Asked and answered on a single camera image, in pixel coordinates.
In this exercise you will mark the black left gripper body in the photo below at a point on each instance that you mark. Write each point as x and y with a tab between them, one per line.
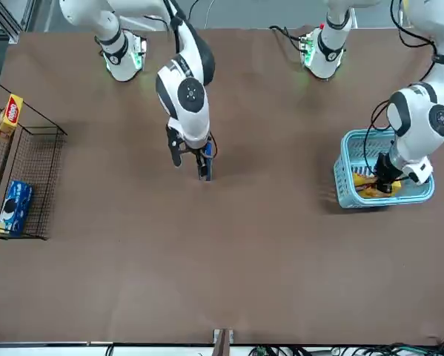
386	168

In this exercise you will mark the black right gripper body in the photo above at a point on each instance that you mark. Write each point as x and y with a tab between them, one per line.
199	153

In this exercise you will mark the blue Oreo cookie box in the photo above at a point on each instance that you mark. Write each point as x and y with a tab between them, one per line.
14	207
206	177

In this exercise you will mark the yellow Nabati wafer box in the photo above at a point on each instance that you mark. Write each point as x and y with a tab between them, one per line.
364	190
10	115

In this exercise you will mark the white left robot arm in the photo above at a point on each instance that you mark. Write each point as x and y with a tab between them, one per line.
414	122

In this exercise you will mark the light blue plastic basket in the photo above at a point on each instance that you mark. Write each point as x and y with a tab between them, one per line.
392	200

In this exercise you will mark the white table edge strip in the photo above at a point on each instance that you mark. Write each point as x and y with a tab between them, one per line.
58	344

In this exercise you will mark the brown mounting post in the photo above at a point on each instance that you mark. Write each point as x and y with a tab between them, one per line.
223	345

